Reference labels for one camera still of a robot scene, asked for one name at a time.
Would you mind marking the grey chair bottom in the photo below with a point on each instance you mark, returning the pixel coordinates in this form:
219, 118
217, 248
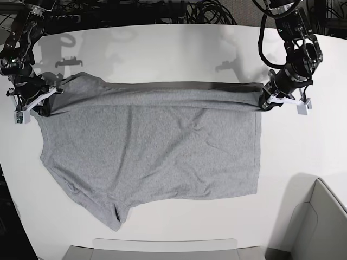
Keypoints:
136, 249

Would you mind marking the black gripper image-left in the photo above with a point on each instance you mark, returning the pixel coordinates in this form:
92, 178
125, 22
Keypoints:
33, 93

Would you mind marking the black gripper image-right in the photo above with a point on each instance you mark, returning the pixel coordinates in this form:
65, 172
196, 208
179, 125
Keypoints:
282, 88

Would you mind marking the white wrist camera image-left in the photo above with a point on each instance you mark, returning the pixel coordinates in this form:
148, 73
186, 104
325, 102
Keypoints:
22, 117

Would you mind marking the grey T-shirt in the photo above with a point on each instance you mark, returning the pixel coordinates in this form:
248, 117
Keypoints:
114, 146

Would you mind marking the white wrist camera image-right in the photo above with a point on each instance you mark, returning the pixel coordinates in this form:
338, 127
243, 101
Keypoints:
303, 106

